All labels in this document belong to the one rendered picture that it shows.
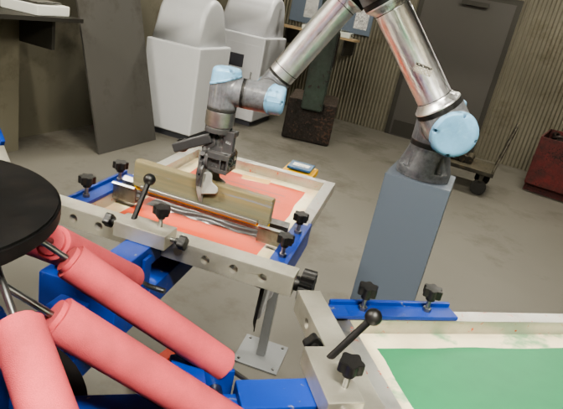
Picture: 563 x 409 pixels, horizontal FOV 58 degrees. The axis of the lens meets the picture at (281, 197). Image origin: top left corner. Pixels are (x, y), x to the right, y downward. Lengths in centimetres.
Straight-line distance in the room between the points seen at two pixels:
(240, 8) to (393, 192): 551
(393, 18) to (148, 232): 72
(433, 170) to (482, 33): 649
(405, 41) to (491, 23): 663
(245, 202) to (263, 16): 539
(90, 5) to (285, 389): 441
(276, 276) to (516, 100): 702
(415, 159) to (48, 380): 113
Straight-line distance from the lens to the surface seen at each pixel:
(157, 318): 75
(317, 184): 191
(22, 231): 58
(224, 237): 142
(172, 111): 560
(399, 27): 126
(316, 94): 626
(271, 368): 249
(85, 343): 62
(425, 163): 144
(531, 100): 796
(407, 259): 151
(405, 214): 146
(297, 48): 139
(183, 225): 145
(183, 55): 546
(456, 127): 129
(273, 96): 128
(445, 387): 110
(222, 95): 130
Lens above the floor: 158
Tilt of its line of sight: 21 degrees down
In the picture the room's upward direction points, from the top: 12 degrees clockwise
